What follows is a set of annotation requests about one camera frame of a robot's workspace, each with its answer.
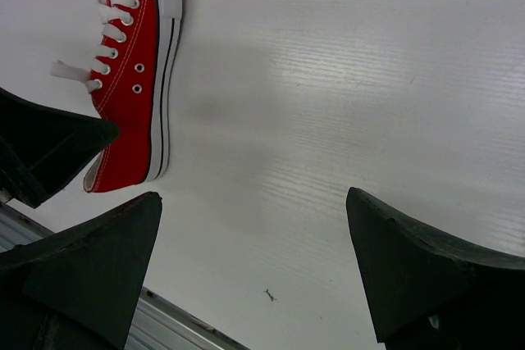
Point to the aluminium front rail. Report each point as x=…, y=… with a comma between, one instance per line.
x=157, y=323

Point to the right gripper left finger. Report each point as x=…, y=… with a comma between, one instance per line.
x=78, y=289

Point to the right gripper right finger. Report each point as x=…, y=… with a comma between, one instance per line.
x=427, y=289

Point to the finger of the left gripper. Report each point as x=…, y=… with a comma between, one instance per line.
x=43, y=149

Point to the red canvas sneaker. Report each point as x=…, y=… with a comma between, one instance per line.
x=128, y=83

